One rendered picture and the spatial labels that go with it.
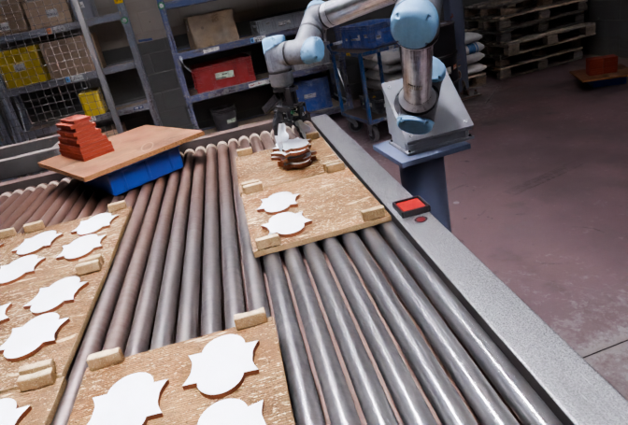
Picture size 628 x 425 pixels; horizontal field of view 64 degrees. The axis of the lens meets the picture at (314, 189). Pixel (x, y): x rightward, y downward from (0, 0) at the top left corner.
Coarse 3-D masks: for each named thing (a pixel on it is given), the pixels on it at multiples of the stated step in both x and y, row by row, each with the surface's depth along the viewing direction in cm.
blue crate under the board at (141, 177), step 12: (156, 156) 194; (168, 156) 198; (180, 156) 202; (120, 168) 184; (132, 168) 188; (144, 168) 192; (156, 168) 195; (168, 168) 199; (96, 180) 193; (108, 180) 184; (120, 180) 186; (132, 180) 189; (144, 180) 192; (108, 192) 189; (120, 192) 186
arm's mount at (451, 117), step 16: (400, 80) 189; (448, 80) 190; (384, 96) 190; (448, 96) 187; (448, 112) 184; (464, 112) 184; (448, 128) 181; (464, 128) 183; (400, 144) 187; (416, 144) 180; (432, 144) 182; (448, 144) 183
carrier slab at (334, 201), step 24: (264, 192) 156; (312, 192) 149; (336, 192) 145; (360, 192) 142; (264, 216) 140; (312, 216) 134; (336, 216) 131; (360, 216) 128; (384, 216) 126; (288, 240) 124; (312, 240) 123
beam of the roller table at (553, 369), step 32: (320, 128) 221; (352, 160) 175; (384, 192) 144; (416, 224) 123; (448, 256) 107; (480, 288) 95; (480, 320) 89; (512, 320) 85; (512, 352) 79; (544, 352) 77; (576, 352) 76; (544, 384) 72; (576, 384) 71; (608, 384) 70; (576, 416) 66; (608, 416) 65
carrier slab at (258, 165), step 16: (320, 144) 192; (240, 160) 193; (256, 160) 189; (320, 160) 175; (240, 176) 175; (256, 176) 172; (272, 176) 169; (288, 176) 166; (304, 176) 163; (240, 192) 160
